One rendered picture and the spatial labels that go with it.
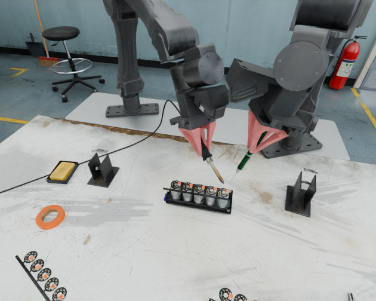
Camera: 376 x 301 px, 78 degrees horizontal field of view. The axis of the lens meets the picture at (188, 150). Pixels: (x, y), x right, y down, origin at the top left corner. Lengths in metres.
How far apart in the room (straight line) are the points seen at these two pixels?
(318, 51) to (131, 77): 0.61
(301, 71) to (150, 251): 0.43
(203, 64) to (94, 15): 3.18
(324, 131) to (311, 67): 0.63
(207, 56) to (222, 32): 2.61
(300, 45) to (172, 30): 0.26
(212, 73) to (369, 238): 0.49
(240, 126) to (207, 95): 0.44
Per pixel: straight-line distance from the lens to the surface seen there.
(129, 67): 0.80
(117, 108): 0.95
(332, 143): 0.89
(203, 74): 0.43
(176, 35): 0.50
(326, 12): 0.39
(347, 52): 3.07
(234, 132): 0.82
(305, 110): 0.69
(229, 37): 3.05
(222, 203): 0.55
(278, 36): 3.05
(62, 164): 0.75
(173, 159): 0.70
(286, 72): 0.33
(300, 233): 0.60
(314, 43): 0.32
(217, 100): 0.44
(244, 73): 0.36
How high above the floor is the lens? 1.23
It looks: 41 degrees down
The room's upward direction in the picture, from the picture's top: straight up
